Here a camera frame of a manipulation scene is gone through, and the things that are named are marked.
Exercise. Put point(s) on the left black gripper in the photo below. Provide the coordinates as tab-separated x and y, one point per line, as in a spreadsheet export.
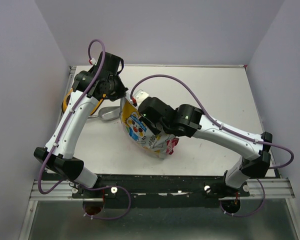
119	92

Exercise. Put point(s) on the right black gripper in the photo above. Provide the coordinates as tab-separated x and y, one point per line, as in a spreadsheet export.
146	123

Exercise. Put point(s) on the pet food bag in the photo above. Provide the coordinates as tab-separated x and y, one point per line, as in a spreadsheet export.
159	144

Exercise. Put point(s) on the metal food scoop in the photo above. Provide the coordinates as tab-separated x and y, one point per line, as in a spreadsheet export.
107	114

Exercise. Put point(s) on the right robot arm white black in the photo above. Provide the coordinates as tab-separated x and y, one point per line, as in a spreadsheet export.
189	121

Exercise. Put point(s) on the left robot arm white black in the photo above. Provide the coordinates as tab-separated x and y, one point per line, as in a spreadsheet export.
100	82

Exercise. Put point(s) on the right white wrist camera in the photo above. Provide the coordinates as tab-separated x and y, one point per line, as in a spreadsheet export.
139	97

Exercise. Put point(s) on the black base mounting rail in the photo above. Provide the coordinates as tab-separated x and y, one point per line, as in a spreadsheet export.
119	191

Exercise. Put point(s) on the aluminium frame rail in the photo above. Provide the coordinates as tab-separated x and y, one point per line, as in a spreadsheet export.
272	188

